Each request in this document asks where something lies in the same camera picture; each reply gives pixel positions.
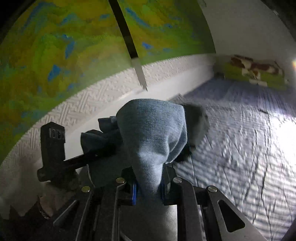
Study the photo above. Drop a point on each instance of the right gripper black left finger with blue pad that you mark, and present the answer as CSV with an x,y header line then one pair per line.
x,y
127,187

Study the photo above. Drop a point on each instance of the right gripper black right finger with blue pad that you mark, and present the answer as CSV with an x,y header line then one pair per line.
x,y
168,173

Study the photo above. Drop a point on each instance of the blue denim garment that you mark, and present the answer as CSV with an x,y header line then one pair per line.
x,y
144,135

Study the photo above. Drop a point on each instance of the dark grey folded garment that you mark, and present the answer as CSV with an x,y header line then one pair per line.
x,y
197,124

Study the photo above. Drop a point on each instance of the striped blue white bedspread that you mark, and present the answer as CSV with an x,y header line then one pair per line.
x,y
248,152

